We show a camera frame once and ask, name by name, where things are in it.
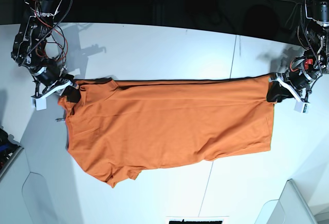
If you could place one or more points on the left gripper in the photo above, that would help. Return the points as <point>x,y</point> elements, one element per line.
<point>290,84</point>

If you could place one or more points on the white side panel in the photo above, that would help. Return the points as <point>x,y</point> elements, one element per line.
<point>290,208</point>

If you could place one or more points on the orange t-shirt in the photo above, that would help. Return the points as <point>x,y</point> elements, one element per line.
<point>120,128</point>

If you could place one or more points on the black white marker card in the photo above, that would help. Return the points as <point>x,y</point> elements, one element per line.
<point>215,219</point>

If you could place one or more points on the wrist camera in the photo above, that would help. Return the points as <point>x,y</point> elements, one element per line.
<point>38,104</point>
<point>302,107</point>

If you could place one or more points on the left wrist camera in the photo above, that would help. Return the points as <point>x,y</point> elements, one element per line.
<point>302,107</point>

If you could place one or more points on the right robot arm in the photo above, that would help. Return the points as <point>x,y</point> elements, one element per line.
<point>40,20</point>

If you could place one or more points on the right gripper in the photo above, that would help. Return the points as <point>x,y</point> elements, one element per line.
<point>51,79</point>

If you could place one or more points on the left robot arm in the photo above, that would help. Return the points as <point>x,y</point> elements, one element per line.
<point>312,34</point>

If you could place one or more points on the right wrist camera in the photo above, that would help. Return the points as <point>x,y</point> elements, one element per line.
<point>38,104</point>

